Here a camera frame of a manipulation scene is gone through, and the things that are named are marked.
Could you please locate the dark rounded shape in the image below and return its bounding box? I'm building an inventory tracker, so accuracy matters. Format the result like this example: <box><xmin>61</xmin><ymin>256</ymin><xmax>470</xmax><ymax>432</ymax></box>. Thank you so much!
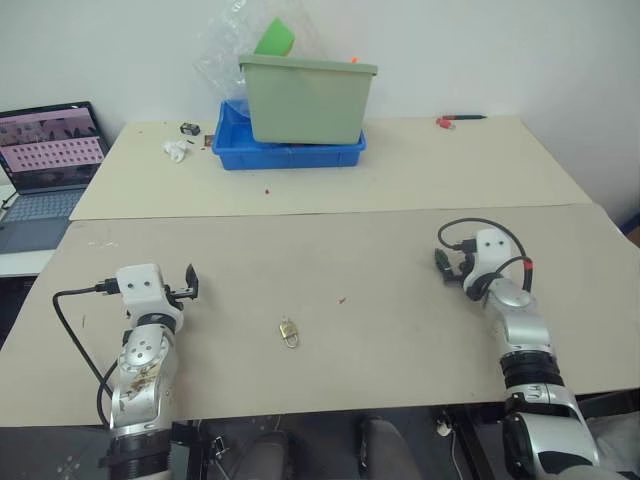
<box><xmin>355</xmin><ymin>414</ymin><xmax>424</xmax><ymax>480</ymax></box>

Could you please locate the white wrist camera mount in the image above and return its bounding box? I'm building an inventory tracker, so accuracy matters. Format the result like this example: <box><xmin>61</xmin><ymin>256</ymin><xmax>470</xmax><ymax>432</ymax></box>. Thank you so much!
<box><xmin>461</xmin><ymin>228</ymin><xmax>520</xmax><ymax>296</ymax></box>
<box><xmin>115</xmin><ymin>264</ymin><xmax>185</xmax><ymax>332</ymax></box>

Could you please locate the open laptop computer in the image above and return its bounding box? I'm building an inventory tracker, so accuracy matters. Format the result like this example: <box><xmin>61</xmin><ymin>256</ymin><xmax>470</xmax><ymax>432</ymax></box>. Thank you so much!
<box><xmin>0</xmin><ymin>100</ymin><xmax>111</xmax><ymax>255</ymax></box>

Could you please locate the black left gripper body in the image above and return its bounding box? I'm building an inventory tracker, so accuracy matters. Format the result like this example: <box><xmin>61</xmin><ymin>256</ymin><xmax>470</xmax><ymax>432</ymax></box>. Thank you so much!
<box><xmin>163</xmin><ymin>284</ymin><xmax>195</xmax><ymax>305</ymax></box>

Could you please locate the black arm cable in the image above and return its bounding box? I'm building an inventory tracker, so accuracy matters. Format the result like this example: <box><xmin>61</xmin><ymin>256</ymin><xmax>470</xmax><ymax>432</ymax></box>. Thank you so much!
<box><xmin>52</xmin><ymin>279</ymin><xmax>122</xmax><ymax>428</ymax></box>
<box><xmin>437</xmin><ymin>217</ymin><xmax>536</xmax><ymax>302</ymax></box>

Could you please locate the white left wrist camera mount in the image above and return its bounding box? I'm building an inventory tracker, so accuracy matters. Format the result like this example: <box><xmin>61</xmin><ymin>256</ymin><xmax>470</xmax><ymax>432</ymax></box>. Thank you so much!
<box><xmin>115</xmin><ymin>264</ymin><xmax>185</xmax><ymax>332</ymax></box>

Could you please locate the bright green plastic piece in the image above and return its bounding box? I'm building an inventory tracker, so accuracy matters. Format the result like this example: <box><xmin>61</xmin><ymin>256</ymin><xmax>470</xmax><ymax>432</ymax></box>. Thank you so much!
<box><xmin>253</xmin><ymin>17</ymin><xmax>297</xmax><ymax>57</ymax></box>

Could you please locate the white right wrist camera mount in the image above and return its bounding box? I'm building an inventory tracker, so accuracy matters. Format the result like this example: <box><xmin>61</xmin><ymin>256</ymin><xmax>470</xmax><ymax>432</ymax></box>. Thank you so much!
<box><xmin>461</xmin><ymin>228</ymin><xmax>520</xmax><ymax>296</ymax></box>

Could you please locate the small brass padlock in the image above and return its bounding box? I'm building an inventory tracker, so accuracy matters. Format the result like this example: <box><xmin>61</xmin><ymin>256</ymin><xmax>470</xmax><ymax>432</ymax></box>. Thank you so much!
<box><xmin>278</xmin><ymin>320</ymin><xmax>302</xmax><ymax>350</ymax></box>

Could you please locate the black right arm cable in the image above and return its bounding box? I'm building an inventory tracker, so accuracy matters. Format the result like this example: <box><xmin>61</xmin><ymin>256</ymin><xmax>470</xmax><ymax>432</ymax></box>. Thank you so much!
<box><xmin>437</xmin><ymin>217</ymin><xmax>536</xmax><ymax>302</ymax></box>

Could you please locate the clear plastic bag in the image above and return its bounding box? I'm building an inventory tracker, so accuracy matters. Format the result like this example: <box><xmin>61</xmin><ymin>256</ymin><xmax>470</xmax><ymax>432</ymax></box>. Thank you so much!
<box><xmin>193</xmin><ymin>0</ymin><xmax>301</xmax><ymax>114</ymax></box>

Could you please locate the pale green plastic bin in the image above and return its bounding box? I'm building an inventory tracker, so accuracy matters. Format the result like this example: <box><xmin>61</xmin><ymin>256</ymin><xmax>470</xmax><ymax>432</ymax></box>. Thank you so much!
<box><xmin>238</xmin><ymin>53</ymin><xmax>378</xmax><ymax>146</ymax></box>

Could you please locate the crumpled white tissue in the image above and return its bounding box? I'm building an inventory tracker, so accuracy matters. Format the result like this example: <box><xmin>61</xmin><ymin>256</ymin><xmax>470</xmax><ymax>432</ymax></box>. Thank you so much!
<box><xmin>161</xmin><ymin>139</ymin><xmax>192</xmax><ymax>165</ymax></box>

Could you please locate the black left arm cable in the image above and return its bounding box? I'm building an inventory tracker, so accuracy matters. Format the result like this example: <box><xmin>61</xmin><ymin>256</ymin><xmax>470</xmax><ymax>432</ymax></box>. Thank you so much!
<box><xmin>52</xmin><ymin>279</ymin><xmax>122</xmax><ymax>428</ymax></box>

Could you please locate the blue plastic tray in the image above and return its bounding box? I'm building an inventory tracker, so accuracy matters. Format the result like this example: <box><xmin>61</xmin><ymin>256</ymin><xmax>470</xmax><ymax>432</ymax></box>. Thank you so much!
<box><xmin>212</xmin><ymin>99</ymin><xmax>368</xmax><ymax>172</ymax></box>

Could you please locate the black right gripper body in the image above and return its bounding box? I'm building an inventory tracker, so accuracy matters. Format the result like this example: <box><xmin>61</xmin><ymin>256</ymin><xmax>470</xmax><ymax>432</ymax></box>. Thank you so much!
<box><xmin>447</xmin><ymin>248</ymin><xmax>480</xmax><ymax>287</ymax></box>

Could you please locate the blue object at wall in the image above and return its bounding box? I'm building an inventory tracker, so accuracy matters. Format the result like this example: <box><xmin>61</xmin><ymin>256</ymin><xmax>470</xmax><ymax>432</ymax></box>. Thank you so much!
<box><xmin>618</xmin><ymin>209</ymin><xmax>640</xmax><ymax>247</ymax></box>

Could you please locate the white plug with cord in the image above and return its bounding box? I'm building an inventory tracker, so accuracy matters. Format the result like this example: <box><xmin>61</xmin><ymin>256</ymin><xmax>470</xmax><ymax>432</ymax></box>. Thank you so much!
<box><xmin>434</xmin><ymin>418</ymin><xmax>459</xmax><ymax>480</ymax></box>

